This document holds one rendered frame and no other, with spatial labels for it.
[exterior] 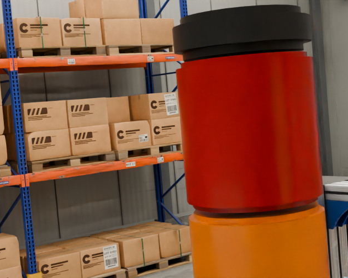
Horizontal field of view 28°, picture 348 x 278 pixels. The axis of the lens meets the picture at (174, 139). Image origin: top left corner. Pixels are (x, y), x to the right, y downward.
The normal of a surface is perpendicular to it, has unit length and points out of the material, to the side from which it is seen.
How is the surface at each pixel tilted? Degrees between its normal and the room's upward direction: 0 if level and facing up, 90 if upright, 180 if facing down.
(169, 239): 88
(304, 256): 90
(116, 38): 93
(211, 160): 90
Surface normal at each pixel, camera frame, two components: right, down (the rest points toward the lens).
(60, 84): 0.60, -0.01
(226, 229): -0.42, 0.08
